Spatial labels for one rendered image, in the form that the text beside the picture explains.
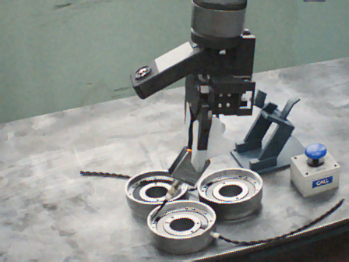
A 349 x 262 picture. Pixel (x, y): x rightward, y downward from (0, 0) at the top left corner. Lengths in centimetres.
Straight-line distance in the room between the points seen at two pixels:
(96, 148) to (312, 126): 42
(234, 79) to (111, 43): 177
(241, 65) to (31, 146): 58
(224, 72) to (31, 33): 175
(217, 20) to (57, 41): 180
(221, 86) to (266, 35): 192
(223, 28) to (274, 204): 35
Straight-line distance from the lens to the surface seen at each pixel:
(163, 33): 277
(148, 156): 134
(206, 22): 95
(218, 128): 102
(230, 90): 99
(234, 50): 99
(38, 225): 119
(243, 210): 113
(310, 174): 116
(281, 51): 295
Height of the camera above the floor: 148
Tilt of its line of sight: 27 degrees down
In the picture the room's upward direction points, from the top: 5 degrees counter-clockwise
